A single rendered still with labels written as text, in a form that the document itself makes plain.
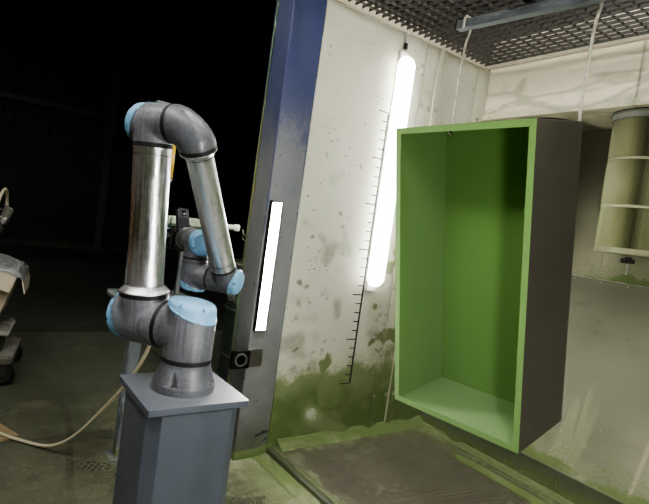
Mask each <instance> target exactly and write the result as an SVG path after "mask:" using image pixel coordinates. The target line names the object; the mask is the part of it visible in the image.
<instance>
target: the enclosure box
mask: <svg viewBox="0 0 649 504"><path fill-rule="evenodd" d="M582 125H583V122H582V121H570V120H555V119H540V118H532V119H518V120H504V121H490V122H476V123H462V124H448V125H434V126H420V127H406V128H396V243H395V399H396V400H398V401H401V402H403V403H405V404H407V405H410V406H412V407H414V408H416V409H419V410H421V411H423V412H425V413H427V414H430V415H432V416H434V417H436V418H439V419H441V420H443V421H445V422H448V423H450V424H452V425H454V426H456V427H459V428H461V429H463V430H465V431H468V432H470V433H472V434H474V435H477V436H479V437H481V438H483V439H486V440H488V441H490V442H492V443H494V444H497V445H499V446H501V447H503V448H506V449H508V450H510V451H512V452H515V453H517V454H519V453H520V452H521V451H523V450H524V449H525V448H527V447H528V446H529V445H530V444H532V443H533V442H534V441H536V440H537V439H538V438H540V437H541V436H542V435H543V434H545V433H546V432H547V431H549V430H550V429H551V428H553V427H554V426H555V425H556V424H558V423H559V422H560V421H561V418H562V404H563V390H564V376H565V362H566V349H567V335H568V321H569V307H570V293H571V279H572V265H573V251H574V237H575V223H576V209H577V195H578V181H579V167H580V153H581V139H582ZM448 131H452V134H451V136H450V135H449V134H448Z"/></svg>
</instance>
